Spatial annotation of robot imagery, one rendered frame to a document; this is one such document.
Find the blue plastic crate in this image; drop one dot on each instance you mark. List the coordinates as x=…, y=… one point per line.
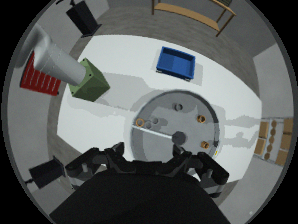
x=176, y=63

